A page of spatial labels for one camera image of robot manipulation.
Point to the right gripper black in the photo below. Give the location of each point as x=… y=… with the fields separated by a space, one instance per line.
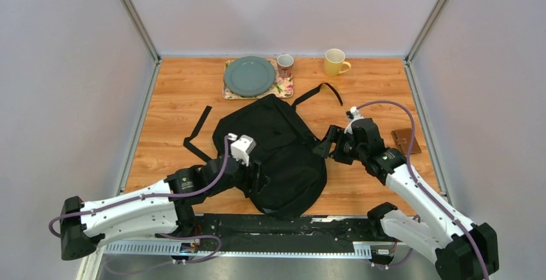
x=336 y=135

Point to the floral placemat tray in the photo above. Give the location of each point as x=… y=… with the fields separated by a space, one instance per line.
x=282 y=87

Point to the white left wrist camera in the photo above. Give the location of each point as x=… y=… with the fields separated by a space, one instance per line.
x=241 y=147

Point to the yellow ceramic mug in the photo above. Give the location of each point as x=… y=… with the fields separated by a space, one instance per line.
x=335 y=62

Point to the black student backpack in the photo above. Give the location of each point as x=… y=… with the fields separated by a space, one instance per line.
x=284 y=146

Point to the grey-green ceramic plate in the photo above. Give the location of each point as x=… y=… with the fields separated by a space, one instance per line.
x=249 y=76

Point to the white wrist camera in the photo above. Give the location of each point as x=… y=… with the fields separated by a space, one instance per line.
x=241 y=147
x=353 y=115

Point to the small pink floral cup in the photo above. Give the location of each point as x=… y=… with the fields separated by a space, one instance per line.
x=285 y=64

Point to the brown leather wallet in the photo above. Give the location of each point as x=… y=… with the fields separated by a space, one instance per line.
x=402 y=139

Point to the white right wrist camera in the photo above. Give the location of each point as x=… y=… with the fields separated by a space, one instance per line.
x=353 y=115

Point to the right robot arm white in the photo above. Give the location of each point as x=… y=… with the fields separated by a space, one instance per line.
x=456 y=245

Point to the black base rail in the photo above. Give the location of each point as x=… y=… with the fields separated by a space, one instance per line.
x=261 y=234

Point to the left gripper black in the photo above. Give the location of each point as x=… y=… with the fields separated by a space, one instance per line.
x=253 y=185

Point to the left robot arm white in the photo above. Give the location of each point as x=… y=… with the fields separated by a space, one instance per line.
x=164 y=207

